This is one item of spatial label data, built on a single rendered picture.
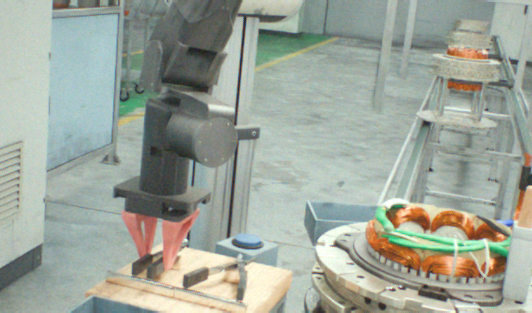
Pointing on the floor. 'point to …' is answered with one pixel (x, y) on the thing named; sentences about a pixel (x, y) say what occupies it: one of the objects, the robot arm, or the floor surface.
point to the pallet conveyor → (426, 136)
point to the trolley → (131, 48)
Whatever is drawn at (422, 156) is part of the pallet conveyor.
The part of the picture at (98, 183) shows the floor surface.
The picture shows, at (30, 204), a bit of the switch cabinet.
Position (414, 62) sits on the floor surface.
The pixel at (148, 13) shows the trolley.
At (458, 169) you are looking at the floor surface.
